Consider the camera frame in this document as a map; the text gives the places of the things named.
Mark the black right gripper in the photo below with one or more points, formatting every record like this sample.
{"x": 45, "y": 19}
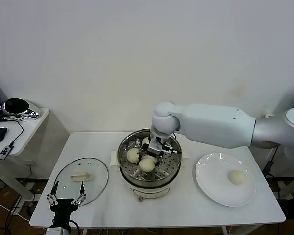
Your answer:
{"x": 145, "y": 149}

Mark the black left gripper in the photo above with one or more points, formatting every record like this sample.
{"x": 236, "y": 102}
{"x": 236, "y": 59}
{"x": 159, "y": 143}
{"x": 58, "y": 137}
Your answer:
{"x": 63, "y": 206}

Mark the white steamed baozi bun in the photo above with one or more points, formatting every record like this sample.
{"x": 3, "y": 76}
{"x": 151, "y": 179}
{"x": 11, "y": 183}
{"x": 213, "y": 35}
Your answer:
{"x": 237, "y": 177}
{"x": 147, "y": 165}
{"x": 132, "y": 155}
{"x": 145, "y": 141}

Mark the round glass pot lid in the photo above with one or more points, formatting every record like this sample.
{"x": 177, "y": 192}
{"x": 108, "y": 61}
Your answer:
{"x": 98, "y": 171}

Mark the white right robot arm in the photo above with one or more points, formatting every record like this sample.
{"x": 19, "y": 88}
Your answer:
{"x": 210, "y": 122}

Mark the stainless steel steamer basket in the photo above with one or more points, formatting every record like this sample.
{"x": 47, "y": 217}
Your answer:
{"x": 171, "y": 166}

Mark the white electric cooker base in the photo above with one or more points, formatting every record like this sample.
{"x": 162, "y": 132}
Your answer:
{"x": 149, "y": 191}

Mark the white round plate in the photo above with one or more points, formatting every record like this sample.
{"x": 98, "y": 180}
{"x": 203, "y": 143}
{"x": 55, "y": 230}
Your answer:
{"x": 210, "y": 176}

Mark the chrome and black helmet device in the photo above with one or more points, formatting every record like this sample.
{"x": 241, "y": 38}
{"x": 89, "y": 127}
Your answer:
{"x": 14, "y": 106}

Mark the black power adapter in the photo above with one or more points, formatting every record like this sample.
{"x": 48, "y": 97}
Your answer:
{"x": 269, "y": 167}

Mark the white printed label sticker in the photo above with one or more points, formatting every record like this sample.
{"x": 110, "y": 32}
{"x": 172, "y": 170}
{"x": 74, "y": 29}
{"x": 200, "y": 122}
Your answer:
{"x": 270, "y": 115}

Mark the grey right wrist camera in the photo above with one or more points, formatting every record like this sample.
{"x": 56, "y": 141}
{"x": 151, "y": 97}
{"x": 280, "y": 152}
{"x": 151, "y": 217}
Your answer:
{"x": 154, "y": 147}

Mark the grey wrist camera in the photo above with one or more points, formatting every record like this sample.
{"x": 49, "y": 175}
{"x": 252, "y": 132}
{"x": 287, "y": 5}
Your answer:
{"x": 55, "y": 231}
{"x": 154, "y": 147}

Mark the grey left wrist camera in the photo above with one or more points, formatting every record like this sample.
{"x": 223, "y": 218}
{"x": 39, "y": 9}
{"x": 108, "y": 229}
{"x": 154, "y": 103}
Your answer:
{"x": 55, "y": 231}

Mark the white wall socket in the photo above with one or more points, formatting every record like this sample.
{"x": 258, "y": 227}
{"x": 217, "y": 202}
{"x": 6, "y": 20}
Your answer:
{"x": 29, "y": 163}

